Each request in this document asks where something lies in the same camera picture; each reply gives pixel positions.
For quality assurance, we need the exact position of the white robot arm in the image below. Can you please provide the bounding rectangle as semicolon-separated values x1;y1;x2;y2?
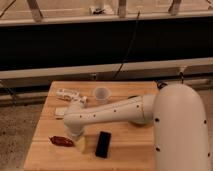
63;84;211;171

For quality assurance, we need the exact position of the green ceramic bowl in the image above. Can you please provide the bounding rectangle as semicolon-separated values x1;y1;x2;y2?
127;95;140;99

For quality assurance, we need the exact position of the black rectangular phone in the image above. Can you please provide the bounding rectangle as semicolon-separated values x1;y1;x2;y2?
95;131;111;158

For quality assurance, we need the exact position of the black cable by robot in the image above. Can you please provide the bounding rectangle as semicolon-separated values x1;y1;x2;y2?
156;71;185;90

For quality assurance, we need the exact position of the black hanging cable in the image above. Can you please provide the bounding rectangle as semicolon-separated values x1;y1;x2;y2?
111;10;141;81

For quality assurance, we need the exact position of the small device on shelf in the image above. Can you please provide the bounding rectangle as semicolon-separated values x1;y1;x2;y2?
90;6;105;15

